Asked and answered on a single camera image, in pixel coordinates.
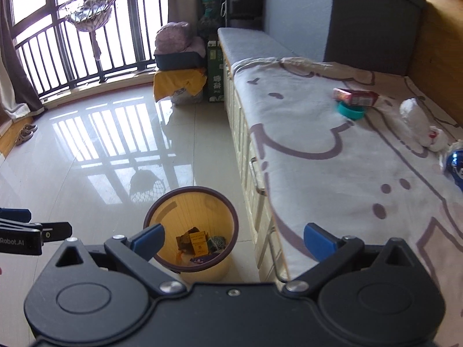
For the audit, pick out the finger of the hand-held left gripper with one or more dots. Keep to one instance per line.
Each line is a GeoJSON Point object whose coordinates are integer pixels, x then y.
{"type": "Point", "coordinates": [56, 232]}
{"type": "Point", "coordinates": [14, 214]}

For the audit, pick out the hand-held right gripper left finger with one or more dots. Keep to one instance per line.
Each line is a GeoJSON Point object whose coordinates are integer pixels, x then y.
{"type": "Point", "coordinates": [148, 240]}

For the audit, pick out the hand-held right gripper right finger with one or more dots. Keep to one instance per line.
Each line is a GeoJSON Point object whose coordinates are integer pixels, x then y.
{"type": "Point", "coordinates": [318, 242]}

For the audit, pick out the yellow bin with brown rim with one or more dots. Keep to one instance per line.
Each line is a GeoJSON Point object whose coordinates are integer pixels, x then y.
{"type": "Point", "coordinates": [170, 217]}

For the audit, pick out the dark brown packet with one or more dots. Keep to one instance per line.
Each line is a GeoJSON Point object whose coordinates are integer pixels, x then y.
{"type": "Point", "coordinates": [182, 240]}

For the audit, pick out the orange brown small box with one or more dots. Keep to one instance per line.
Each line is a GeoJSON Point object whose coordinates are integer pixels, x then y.
{"type": "Point", "coordinates": [199, 244]}

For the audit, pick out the dark green patterned packet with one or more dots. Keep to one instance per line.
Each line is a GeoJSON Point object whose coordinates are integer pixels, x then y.
{"type": "Point", "coordinates": [217, 243]}

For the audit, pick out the pair of slippers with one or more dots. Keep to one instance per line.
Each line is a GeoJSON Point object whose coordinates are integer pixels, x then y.
{"type": "Point", "coordinates": [23, 138]}

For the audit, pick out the beige sandal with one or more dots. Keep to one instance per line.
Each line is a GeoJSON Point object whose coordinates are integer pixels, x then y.
{"type": "Point", "coordinates": [30, 128]}

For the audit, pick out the white printed blanket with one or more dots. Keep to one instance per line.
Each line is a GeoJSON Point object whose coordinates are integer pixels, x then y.
{"type": "Point", "coordinates": [307, 133]}

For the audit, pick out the white printed bag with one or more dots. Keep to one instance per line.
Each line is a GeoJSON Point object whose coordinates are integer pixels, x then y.
{"type": "Point", "coordinates": [186, 97]}

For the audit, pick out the cream patterned cabinet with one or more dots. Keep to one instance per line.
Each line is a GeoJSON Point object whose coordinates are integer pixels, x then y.
{"type": "Point", "coordinates": [240, 115]}

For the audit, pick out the red cardboard box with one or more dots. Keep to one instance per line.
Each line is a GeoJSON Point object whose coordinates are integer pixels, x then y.
{"type": "Point", "coordinates": [356, 97]}

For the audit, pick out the brown curtain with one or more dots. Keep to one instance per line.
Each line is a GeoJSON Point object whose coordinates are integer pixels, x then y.
{"type": "Point", "coordinates": [181, 0]}
{"type": "Point", "coordinates": [14, 61]}

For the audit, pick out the white plastic bag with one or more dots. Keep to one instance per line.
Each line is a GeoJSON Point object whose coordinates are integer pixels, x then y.
{"type": "Point", "coordinates": [414, 119]}

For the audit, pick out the white wrapper with red label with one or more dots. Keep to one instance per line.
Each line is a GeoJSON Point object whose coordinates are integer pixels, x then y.
{"type": "Point", "coordinates": [437, 139]}

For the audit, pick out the shiny blue ball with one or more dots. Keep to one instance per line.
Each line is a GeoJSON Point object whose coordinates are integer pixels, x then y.
{"type": "Point", "coordinates": [456, 164]}

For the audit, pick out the yellow cloth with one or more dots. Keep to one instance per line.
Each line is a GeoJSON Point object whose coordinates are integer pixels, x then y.
{"type": "Point", "coordinates": [181, 79]}

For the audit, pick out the black window railing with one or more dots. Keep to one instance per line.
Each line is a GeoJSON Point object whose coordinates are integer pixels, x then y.
{"type": "Point", "coordinates": [72, 50]}

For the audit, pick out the green carton box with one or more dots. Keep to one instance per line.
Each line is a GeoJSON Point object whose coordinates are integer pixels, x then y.
{"type": "Point", "coordinates": [216, 72]}

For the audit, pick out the dark storage basket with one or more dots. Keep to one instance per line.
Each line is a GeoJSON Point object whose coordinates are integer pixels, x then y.
{"type": "Point", "coordinates": [181, 61]}

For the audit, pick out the pink pillow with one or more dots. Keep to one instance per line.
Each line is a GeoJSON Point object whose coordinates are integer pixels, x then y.
{"type": "Point", "coordinates": [173, 38]}

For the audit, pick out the grey bench cushion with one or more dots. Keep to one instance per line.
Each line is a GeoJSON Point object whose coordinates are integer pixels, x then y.
{"type": "Point", "coordinates": [249, 43]}

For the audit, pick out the hanging net basket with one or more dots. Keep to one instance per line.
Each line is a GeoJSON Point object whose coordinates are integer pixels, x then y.
{"type": "Point", "coordinates": [88, 14]}

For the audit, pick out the wooden side panel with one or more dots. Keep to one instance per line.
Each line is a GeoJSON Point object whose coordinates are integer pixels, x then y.
{"type": "Point", "coordinates": [441, 36]}

